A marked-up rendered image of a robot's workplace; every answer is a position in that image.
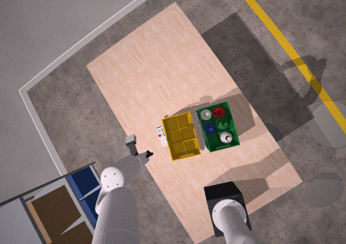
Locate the white paper pick list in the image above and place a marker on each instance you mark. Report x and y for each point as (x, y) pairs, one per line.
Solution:
(161, 135)

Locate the green crate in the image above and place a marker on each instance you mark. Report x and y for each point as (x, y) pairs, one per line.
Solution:
(213, 141)

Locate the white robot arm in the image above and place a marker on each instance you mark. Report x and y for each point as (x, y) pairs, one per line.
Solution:
(117, 220)

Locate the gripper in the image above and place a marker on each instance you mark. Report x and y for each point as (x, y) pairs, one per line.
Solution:
(144, 157)

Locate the white bottle with brown label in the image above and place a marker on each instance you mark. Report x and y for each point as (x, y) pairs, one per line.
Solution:
(225, 137)

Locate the red bottle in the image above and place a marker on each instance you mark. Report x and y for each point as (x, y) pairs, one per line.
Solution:
(218, 112)

